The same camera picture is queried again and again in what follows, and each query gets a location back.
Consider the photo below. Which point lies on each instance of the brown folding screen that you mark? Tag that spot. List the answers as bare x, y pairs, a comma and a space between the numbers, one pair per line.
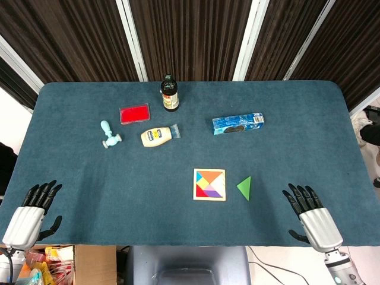
190, 35

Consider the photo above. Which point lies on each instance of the orange triangle tangram piece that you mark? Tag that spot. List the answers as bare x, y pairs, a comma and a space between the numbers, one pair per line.
209, 175

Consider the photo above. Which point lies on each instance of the dark glass sauce bottle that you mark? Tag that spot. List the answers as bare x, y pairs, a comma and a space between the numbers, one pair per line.
170, 98

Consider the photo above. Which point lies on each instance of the red triangle tangram piece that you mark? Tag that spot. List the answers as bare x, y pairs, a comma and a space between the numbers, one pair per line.
201, 193

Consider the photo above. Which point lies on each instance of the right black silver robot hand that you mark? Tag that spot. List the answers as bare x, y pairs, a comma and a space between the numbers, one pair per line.
320, 228

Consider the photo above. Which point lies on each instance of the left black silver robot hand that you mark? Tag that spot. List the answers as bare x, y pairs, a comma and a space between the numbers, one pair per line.
25, 224

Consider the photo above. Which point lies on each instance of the brown cardboard box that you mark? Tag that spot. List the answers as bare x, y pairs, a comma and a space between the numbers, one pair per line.
95, 264

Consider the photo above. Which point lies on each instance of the cyan triangle tangram piece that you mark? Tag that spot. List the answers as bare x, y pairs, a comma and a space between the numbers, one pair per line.
198, 176

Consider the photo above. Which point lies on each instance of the green triangle piece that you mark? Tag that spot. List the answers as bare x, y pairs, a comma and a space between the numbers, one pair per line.
245, 187

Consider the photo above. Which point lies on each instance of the red flat plastic case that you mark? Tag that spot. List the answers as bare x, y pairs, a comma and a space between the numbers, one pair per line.
135, 114

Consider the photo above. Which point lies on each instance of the mayonnaise squeeze bottle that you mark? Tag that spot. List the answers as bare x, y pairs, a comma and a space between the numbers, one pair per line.
157, 137

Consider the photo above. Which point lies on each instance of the colourful tangram puzzle board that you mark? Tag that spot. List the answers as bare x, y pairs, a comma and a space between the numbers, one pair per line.
195, 184

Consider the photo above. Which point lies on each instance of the pink triangle tangram piece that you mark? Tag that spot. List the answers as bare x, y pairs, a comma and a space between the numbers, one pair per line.
211, 188

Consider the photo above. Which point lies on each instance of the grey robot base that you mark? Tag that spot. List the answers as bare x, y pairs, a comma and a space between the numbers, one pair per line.
187, 264

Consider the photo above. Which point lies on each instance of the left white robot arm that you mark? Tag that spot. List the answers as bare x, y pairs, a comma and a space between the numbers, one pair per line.
6, 270

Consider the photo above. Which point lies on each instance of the blue carpet table cover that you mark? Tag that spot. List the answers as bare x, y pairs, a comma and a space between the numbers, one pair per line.
148, 193

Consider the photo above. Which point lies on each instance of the light blue toy hammer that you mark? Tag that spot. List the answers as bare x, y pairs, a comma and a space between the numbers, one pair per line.
110, 138

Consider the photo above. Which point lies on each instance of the purple parallelogram tangram piece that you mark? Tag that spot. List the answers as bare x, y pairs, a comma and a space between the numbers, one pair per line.
215, 194

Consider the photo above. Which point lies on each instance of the blue cookie box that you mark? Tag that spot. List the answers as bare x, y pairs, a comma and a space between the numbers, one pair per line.
237, 123

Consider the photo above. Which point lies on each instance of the white sneaker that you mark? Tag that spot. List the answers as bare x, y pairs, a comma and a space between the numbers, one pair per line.
358, 124

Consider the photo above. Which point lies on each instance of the yellow square tangram piece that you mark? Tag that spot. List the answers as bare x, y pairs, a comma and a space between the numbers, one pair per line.
203, 184

